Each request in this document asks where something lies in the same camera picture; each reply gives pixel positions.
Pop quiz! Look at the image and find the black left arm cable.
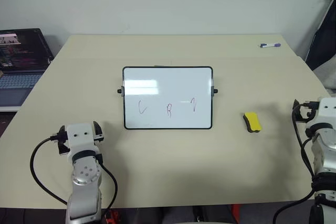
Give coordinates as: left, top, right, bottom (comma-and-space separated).
29, 135, 118, 209

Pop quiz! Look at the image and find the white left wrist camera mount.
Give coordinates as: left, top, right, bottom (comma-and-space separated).
65, 122, 100, 162

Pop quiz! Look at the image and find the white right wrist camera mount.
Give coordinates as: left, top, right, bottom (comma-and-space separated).
306, 97, 336, 131

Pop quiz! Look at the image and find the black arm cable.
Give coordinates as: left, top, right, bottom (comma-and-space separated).
272, 100, 320, 224
29, 135, 118, 209

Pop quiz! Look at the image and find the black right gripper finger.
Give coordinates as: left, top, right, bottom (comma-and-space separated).
291, 99, 301, 121

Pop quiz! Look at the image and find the red object under table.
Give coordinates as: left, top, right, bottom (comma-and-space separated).
230, 204, 242, 224
104, 208, 119, 224

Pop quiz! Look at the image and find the white purple-capped marker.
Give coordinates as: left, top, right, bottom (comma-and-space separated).
258, 42, 282, 49

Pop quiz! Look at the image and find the open grey laptop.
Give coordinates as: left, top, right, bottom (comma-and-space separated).
0, 27, 55, 112

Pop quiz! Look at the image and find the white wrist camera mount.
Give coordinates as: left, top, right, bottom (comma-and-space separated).
65, 122, 100, 162
306, 97, 336, 131

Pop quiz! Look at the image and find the black leaning panel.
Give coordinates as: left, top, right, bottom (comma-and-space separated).
304, 0, 336, 71

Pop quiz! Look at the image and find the yellow and black eraser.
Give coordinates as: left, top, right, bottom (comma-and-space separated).
241, 111, 263, 134

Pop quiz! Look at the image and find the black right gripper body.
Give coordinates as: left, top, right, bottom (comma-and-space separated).
298, 103, 319, 123

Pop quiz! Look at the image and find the black-framed small whiteboard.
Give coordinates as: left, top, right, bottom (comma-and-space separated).
117, 65, 219, 131

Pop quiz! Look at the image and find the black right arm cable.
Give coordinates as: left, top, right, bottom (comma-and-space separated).
272, 100, 320, 224

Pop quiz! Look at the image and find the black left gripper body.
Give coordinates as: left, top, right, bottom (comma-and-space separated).
56, 132, 106, 156

